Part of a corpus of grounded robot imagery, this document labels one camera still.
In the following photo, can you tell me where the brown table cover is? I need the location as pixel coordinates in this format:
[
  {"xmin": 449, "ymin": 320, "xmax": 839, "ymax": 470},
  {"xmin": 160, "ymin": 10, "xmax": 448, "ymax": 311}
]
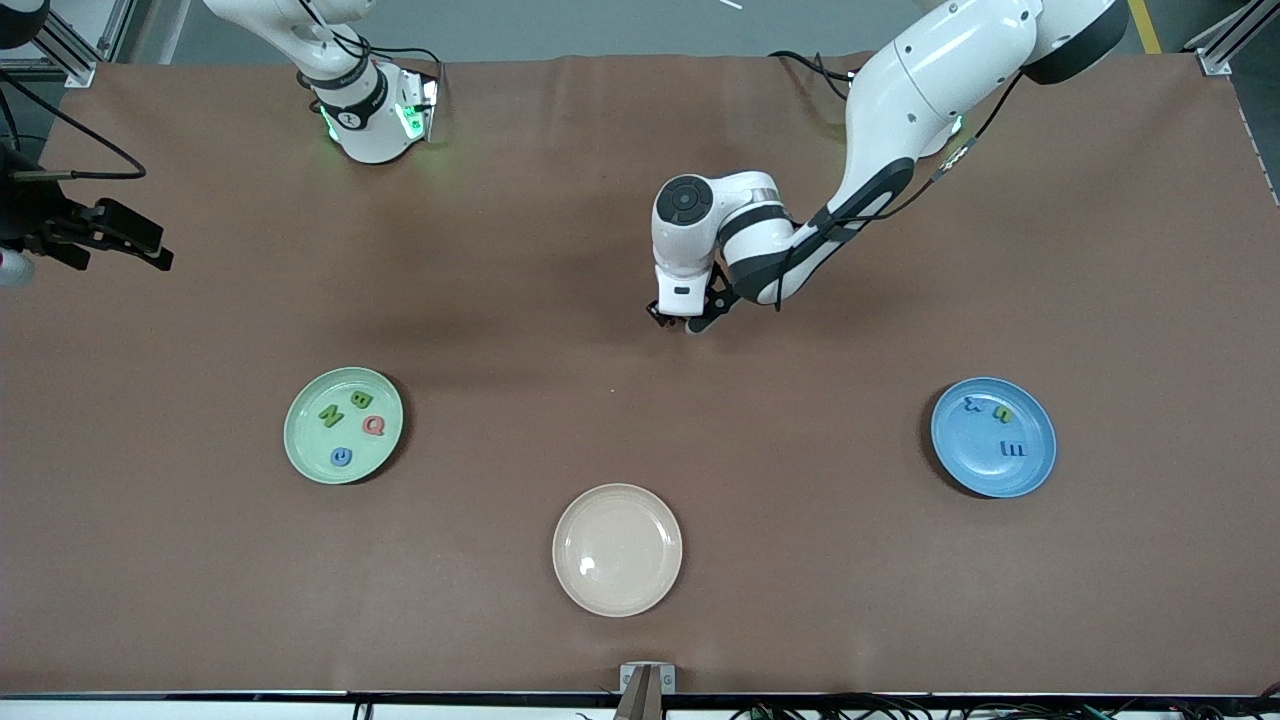
[{"xmin": 0, "ymin": 52, "xmax": 1280, "ymax": 698}]

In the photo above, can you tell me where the light green plate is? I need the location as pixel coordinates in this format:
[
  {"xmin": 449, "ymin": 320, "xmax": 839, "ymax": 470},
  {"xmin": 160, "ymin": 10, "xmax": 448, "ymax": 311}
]
[{"xmin": 284, "ymin": 366, "xmax": 406, "ymax": 486}]

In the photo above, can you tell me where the beige plate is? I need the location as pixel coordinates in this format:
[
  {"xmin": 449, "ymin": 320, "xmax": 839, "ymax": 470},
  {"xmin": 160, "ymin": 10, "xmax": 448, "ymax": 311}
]
[{"xmin": 552, "ymin": 483, "xmax": 684, "ymax": 618}]

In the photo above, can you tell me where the metal base connector plate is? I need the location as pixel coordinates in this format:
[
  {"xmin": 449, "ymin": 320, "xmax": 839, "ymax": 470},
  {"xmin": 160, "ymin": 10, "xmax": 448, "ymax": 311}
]
[{"xmin": 395, "ymin": 72, "xmax": 441, "ymax": 143}]

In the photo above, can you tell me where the blue plate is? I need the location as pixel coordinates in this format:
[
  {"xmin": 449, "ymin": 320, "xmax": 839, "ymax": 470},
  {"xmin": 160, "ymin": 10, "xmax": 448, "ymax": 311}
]
[{"xmin": 930, "ymin": 376, "xmax": 1058, "ymax": 499}]

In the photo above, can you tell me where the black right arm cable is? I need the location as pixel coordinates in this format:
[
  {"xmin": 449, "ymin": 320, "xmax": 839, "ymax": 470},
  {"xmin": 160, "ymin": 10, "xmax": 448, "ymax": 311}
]
[{"xmin": 0, "ymin": 70, "xmax": 148, "ymax": 181}]

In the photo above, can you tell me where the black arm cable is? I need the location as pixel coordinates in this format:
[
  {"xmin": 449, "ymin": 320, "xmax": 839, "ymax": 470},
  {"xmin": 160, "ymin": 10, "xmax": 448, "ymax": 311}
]
[
  {"xmin": 0, "ymin": 70, "xmax": 148, "ymax": 181},
  {"xmin": 775, "ymin": 70, "xmax": 1026, "ymax": 311}
]

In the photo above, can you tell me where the aluminium frame profile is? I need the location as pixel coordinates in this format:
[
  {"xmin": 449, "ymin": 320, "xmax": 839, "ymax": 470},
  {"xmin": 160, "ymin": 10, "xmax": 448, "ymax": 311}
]
[
  {"xmin": 40, "ymin": 15, "xmax": 101, "ymax": 89},
  {"xmin": 1185, "ymin": 0, "xmax": 1280, "ymax": 76}
]

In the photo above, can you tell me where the black base cable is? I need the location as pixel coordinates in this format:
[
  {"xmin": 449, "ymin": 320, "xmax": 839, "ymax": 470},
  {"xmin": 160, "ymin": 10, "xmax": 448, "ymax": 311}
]
[
  {"xmin": 768, "ymin": 50, "xmax": 853, "ymax": 83},
  {"xmin": 365, "ymin": 44, "xmax": 447, "ymax": 83}
]

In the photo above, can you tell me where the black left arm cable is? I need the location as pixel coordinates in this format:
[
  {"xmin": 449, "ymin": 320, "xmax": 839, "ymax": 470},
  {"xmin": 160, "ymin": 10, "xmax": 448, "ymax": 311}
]
[{"xmin": 775, "ymin": 70, "xmax": 1026, "ymax": 311}]

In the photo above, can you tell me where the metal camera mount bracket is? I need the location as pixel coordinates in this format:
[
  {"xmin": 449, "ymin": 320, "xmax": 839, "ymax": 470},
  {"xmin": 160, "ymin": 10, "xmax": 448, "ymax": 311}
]
[{"xmin": 615, "ymin": 662, "xmax": 677, "ymax": 720}]

